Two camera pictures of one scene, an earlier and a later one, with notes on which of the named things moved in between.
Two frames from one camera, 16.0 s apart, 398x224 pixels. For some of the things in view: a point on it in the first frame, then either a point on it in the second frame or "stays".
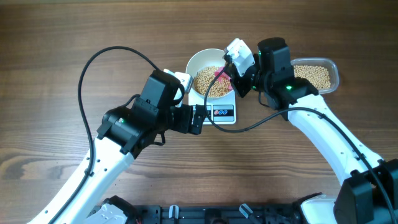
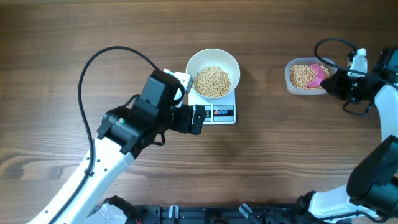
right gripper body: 244,84 → 351,88
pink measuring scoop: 224,79 → 319,74
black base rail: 217,214 stays
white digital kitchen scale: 217,111 stays
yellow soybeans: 317,76 stays
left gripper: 185,126 stays
